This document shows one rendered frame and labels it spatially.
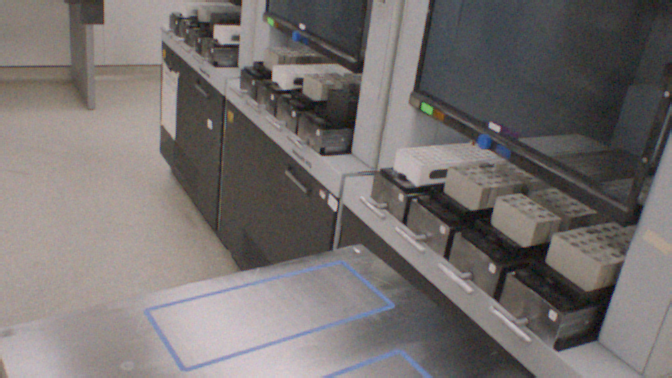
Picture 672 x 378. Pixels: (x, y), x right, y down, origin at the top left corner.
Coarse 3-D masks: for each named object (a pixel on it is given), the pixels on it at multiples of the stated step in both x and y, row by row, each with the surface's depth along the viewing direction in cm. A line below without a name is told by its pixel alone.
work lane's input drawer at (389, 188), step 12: (384, 168) 153; (384, 180) 151; (396, 180) 148; (372, 192) 156; (384, 192) 151; (396, 192) 147; (408, 192) 145; (420, 192) 146; (372, 204) 149; (384, 204) 150; (396, 204) 147; (408, 204) 145; (384, 216) 145; (396, 216) 148
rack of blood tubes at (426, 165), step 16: (448, 144) 159; (464, 144) 161; (400, 160) 151; (416, 160) 147; (432, 160) 148; (448, 160) 151; (464, 160) 151; (480, 160) 153; (496, 160) 155; (416, 176) 146; (432, 176) 155
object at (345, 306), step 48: (192, 288) 99; (240, 288) 101; (288, 288) 103; (336, 288) 104; (384, 288) 106; (0, 336) 84; (48, 336) 86; (96, 336) 87; (144, 336) 88; (192, 336) 89; (240, 336) 90; (288, 336) 92; (336, 336) 93; (384, 336) 94; (432, 336) 96
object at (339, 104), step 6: (330, 90) 184; (336, 90) 184; (330, 96) 184; (336, 96) 181; (342, 96) 181; (330, 102) 185; (336, 102) 182; (342, 102) 179; (348, 102) 176; (354, 102) 177; (330, 108) 185; (336, 108) 182; (342, 108) 179; (348, 108) 177; (336, 114) 182; (342, 114) 179; (348, 114) 178
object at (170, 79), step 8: (168, 72) 297; (168, 80) 298; (176, 80) 287; (168, 88) 299; (176, 88) 288; (168, 96) 301; (176, 96) 289; (168, 104) 302; (176, 104) 290; (168, 112) 303; (168, 120) 304; (168, 128) 306
